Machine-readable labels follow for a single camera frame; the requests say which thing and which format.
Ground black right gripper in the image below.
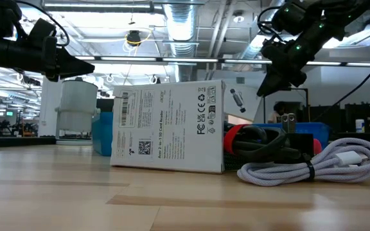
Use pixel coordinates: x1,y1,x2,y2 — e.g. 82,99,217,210
256,55,308,98

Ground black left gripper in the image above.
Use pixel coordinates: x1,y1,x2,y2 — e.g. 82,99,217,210
42,35,96,83

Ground black cable with red strap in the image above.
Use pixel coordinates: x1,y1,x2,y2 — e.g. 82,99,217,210
223,123,303,164

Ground black plug adapter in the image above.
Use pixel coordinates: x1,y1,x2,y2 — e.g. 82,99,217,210
274,112,315,165

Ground white braided cable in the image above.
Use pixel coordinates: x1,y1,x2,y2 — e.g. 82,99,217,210
236,137,370,187

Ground person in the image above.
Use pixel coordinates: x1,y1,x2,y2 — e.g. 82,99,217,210
267,101,288,124

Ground white cylindrical appliance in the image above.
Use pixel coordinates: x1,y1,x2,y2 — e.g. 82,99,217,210
54,76,101,146

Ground small blue plastic basket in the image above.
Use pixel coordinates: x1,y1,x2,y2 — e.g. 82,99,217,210
252,121,331,151

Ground long ceiling light bar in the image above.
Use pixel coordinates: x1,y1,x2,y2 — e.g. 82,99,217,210
75,56,370,67

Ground white wipes container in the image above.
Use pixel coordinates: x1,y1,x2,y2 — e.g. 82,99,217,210
355,118,366,134

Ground black frame stand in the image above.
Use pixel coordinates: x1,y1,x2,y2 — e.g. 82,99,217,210
263,86,310,123

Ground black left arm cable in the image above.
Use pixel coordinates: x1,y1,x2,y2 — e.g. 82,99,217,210
14,0,71,47

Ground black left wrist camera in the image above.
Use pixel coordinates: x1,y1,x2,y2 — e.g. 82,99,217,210
27,17,58,44

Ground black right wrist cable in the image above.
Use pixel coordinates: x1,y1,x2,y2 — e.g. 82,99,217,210
256,5,284,43

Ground black ceiling device yellow cable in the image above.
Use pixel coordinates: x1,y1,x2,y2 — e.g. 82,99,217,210
124,29,154,48

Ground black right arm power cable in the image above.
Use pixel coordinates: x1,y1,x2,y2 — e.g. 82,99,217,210
312,47,370,123

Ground black aluminium table frame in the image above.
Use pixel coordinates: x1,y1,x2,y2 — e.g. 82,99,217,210
0,134,58,150

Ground silver ventilation duct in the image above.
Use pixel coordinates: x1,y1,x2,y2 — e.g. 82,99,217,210
162,0,202,83

